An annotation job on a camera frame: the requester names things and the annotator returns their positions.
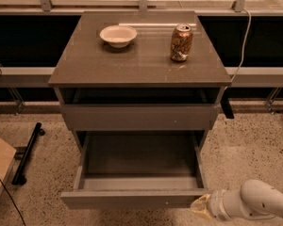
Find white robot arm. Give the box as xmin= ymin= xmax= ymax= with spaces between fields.
xmin=191 ymin=180 xmax=283 ymax=222

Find white cable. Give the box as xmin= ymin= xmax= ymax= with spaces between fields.
xmin=230 ymin=8 xmax=253 ymax=82

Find grey top drawer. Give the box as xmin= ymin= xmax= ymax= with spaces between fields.
xmin=60 ymin=105 xmax=218 ymax=131

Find black bar with wheels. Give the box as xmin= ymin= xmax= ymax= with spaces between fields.
xmin=12 ymin=122 xmax=45 ymax=186

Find grey drawer cabinet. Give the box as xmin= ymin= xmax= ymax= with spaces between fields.
xmin=49 ymin=11 xmax=230 ymax=145

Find orange soda can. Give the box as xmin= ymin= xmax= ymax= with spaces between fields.
xmin=171 ymin=24 xmax=192 ymax=62

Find black cable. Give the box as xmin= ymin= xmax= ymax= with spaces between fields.
xmin=0 ymin=157 xmax=28 ymax=226

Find white bowl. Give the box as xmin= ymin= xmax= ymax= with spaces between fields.
xmin=100 ymin=25 xmax=137 ymax=48

